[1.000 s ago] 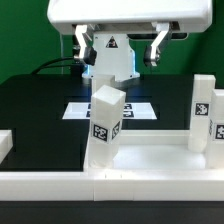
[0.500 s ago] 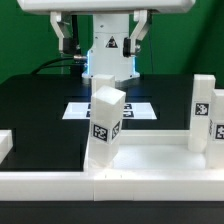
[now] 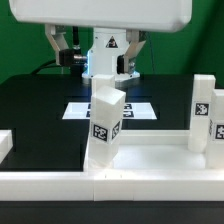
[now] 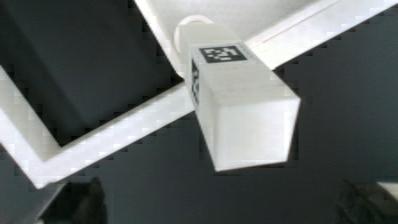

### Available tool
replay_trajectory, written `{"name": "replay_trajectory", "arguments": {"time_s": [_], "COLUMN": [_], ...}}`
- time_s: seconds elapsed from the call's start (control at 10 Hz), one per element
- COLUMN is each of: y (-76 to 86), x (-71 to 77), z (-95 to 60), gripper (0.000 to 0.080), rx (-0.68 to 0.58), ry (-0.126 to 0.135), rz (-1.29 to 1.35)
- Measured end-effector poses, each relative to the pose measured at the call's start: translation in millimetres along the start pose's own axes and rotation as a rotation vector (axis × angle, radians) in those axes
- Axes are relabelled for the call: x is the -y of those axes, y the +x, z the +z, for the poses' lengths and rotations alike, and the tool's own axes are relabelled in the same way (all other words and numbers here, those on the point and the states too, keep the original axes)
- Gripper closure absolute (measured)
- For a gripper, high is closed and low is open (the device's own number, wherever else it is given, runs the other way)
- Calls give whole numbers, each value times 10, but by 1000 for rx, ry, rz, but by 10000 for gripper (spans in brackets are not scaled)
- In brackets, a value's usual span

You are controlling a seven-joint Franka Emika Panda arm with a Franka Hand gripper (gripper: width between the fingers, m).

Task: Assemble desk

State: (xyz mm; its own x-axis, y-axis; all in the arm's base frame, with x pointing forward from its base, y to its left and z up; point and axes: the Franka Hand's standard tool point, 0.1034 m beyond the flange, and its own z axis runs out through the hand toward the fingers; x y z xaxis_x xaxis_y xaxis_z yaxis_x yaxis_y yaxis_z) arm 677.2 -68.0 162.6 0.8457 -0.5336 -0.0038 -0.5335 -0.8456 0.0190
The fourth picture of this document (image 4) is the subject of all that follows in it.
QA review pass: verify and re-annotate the white desk leg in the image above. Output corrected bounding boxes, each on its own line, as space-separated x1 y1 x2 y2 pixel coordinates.
173 15 300 171

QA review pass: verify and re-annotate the white front barrier wall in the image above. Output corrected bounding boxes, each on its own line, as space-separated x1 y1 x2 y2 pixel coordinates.
0 0 398 187

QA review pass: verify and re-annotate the white desk top tray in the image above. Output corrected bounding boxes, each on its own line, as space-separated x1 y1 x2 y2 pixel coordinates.
131 0 340 71

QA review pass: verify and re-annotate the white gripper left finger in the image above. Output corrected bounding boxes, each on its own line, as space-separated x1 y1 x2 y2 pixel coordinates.
22 177 108 224

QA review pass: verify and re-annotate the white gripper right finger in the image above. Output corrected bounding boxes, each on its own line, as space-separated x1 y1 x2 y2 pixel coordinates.
335 180 398 224

